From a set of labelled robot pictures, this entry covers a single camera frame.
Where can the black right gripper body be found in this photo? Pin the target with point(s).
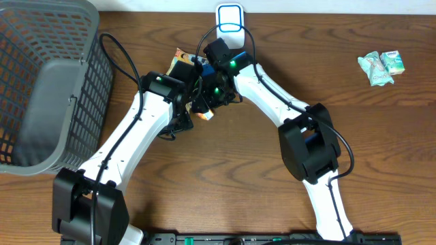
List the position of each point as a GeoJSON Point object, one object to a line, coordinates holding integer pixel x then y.
{"type": "Point", "coordinates": [212, 96]}

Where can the orange tissue pack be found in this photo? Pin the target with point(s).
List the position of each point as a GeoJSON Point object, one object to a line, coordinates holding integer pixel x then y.
{"type": "Point", "coordinates": [205, 116]}

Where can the yellow wet wipes pack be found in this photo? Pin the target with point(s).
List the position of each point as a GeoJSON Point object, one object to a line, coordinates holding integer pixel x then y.
{"type": "Point", "coordinates": [182, 58]}

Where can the teal snack wrapper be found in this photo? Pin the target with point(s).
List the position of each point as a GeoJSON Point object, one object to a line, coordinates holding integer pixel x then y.
{"type": "Point", "coordinates": [374, 69]}

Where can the small teal tissue pack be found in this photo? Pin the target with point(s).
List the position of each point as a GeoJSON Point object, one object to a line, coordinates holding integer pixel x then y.
{"type": "Point", "coordinates": [393, 62]}

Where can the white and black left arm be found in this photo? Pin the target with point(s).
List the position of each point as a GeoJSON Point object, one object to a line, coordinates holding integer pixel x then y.
{"type": "Point", "coordinates": [88, 205]}

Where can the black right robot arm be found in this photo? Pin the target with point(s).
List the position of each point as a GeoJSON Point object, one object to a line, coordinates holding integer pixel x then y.
{"type": "Point", "coordinates": [310, 146]}

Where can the white barcode scanner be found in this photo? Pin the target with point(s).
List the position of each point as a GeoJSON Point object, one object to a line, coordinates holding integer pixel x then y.
{"type": "Point", "coordinates": [230, 18]}

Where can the dark grey plastic basket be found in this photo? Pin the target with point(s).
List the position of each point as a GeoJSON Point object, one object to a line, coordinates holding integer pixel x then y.
{"type": "Point", "coordinates": [55, 85]}

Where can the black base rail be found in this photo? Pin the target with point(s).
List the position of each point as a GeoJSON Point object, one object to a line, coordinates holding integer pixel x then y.
{"type": "Point", "coordinates": [293, 238]}

